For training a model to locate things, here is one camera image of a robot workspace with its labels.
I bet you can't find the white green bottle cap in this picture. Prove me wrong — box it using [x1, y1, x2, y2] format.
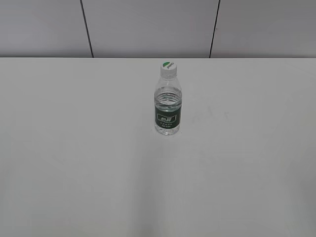
[160, 62, 177, 79]

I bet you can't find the clear water bottle green label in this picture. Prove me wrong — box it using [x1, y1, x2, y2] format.
[154, 76, 182, 135]

